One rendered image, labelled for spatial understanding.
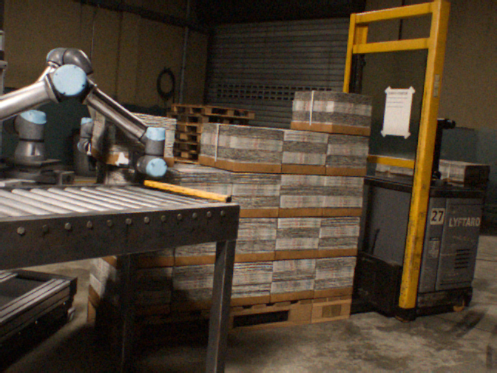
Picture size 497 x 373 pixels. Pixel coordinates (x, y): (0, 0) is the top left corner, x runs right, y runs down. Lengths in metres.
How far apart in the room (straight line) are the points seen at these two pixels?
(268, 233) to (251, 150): 0.44
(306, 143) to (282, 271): 0.69
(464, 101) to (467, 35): 0.95
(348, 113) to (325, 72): 7.07
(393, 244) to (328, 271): 0.62
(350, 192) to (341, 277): 0.49
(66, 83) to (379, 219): 2.33
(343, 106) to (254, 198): 0.73
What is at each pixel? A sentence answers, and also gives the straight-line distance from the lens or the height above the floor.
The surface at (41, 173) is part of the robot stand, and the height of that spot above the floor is 0.76.
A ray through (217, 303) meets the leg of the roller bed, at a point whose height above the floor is 0.46.
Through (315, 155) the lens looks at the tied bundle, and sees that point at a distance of 3.17.
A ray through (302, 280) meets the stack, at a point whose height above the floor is 0.25.
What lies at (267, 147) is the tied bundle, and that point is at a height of 0.96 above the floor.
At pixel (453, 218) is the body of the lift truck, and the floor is 0.61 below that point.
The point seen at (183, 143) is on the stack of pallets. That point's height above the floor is 0.67.
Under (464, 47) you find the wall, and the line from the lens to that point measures 9.42.
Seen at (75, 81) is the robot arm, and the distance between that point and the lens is 2.26.
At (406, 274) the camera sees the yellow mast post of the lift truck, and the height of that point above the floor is 0.29.
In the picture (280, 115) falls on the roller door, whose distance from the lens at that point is 10.82.
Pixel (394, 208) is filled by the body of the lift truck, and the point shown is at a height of 0.63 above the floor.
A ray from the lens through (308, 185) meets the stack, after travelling 3.17.
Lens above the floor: 1.07
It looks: 6 degrees down
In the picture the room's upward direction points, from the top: 5 degrees clockwise
